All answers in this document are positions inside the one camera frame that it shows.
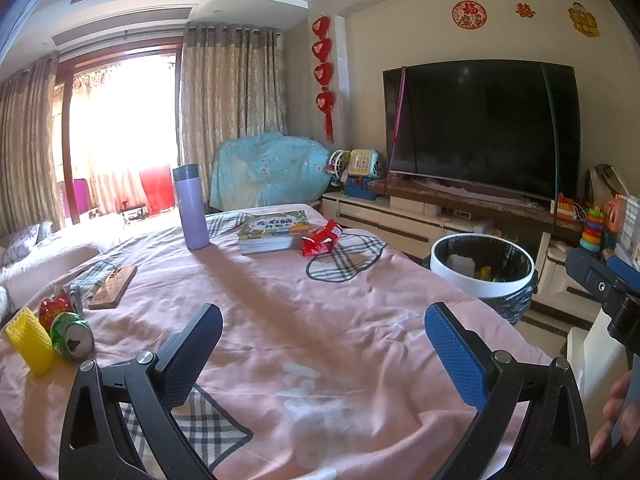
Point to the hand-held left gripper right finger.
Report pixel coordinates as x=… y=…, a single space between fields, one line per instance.
x=457 y=355

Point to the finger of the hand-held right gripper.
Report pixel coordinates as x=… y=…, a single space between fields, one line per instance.
x=592 y=275
x=625 y=266

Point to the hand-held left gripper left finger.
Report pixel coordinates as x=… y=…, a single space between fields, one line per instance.
x=185 y=365

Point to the black garbage bag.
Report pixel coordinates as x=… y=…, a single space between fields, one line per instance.
x=505 y=307

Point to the white round trash can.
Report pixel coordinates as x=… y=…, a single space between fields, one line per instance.
x=480 y=290

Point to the yellow snack packet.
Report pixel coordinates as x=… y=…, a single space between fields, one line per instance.
x=483 y=273

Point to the white foam fruit net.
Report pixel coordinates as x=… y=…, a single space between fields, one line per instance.
x=460 y=264

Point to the person's right hand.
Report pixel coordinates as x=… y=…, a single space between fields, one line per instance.
x=607 y=435

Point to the orange pink plastic toy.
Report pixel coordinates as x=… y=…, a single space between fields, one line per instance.
x=615 y=220

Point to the small colourful toy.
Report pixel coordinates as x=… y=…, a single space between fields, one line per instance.
x=566 y=207

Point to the beige bag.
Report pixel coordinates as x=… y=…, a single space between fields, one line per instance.
x=602 y=182

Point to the brown wooden board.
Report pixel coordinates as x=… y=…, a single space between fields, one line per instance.
x=112 y=287

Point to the crushed green drink can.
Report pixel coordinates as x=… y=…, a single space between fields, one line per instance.
x=72 y=337

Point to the pink printed blanket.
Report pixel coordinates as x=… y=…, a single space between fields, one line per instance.
x=310 y=320

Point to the crushed red drink can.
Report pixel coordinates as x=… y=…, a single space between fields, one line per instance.
x=55 y=307

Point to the green stick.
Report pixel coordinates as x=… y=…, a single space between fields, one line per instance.
x=554 y=135

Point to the white and brown television cabinet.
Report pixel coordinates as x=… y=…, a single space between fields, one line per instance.
x=400 y=220

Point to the purple insulated bottle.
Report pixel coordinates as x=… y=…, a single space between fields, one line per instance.
x=192 y=210

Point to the yellow foam fruit net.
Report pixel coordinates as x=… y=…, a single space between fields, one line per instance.
x=31 y=342

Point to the green children's book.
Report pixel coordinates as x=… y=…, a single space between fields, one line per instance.
x=272 y=227

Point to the small dark stand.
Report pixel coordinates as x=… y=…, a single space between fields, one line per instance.
x=131 y=210

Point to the white sofa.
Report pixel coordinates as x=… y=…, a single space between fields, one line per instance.
x=60 y=255

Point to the red snack packet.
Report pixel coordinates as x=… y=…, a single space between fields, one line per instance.
x=322 y=240

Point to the red chair back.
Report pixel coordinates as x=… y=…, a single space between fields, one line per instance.
x=157 y=187

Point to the black flat screen television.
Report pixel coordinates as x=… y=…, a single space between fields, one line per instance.
x=480 y=130

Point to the blue toy vehicle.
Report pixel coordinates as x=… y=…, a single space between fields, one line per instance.
x=359 y=188

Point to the magenta panel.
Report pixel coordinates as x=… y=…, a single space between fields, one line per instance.
x=81 y=200

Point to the colourful activity cube toy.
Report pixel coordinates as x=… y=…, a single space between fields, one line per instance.
x=367 y=164

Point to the light blue floral quilt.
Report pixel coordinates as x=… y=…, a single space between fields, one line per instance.
x=270 y=170

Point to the white cage ball toy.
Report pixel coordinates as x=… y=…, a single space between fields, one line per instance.
x=338 y=166

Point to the pink stick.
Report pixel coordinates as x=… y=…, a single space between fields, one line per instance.
x=397 y=125

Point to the red knot hanging decoration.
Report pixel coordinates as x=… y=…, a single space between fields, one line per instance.
x=322 y=65

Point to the yellow and red wall sticker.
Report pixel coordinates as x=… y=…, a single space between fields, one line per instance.
x=584 y=20

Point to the small red wall sticker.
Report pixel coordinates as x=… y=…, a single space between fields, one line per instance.
x=524 y=10

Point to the round red wall sticker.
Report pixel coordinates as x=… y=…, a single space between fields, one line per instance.
x=470 y=15

